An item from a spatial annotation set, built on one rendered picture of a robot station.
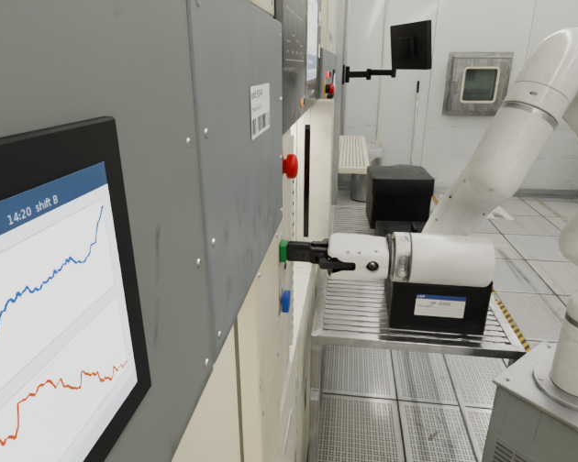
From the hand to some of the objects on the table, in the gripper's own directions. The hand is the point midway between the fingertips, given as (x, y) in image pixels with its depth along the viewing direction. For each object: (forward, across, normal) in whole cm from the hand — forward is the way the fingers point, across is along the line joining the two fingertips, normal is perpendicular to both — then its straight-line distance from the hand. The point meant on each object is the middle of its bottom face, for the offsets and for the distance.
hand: (298, 251), depth 76 cm
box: (-33, -148, +44) cm, 158 cm away
